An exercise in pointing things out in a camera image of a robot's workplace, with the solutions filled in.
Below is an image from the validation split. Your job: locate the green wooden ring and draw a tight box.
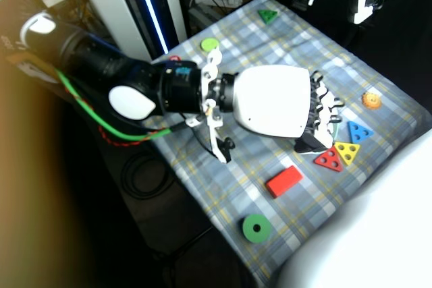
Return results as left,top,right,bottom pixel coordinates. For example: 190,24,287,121
242,213,273,244

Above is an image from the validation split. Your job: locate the green triangle block with holes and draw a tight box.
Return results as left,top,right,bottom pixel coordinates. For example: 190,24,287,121
258,9,279,25

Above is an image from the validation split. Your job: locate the red rectangular block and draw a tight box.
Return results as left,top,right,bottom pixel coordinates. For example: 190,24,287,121
265,165,304,199

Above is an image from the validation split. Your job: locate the yellow triangle block with holes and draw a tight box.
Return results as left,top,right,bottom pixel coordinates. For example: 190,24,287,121
333,142,361,167

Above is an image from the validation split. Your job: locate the blue plaid cloth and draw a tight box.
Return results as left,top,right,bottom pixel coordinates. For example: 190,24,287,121
150,0,429,287

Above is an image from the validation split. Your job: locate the yellow flower biscuit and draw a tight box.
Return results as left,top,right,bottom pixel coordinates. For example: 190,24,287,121
361,92,382,110

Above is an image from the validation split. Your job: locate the black coiled cable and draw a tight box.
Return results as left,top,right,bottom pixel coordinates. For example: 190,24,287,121
121,151,176,201

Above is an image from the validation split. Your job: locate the green sandwich cookie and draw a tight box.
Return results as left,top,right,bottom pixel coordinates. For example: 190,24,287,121
200,37,220,52

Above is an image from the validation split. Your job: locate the blue triangle block with holes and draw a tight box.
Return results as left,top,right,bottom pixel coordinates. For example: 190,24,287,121
347,121,375,144

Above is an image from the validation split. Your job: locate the white pillar with blue light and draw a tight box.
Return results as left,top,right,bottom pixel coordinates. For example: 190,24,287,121
69,0,187,63

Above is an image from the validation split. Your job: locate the red triangle block with holes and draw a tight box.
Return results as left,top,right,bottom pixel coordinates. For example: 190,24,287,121
313,146,344,173

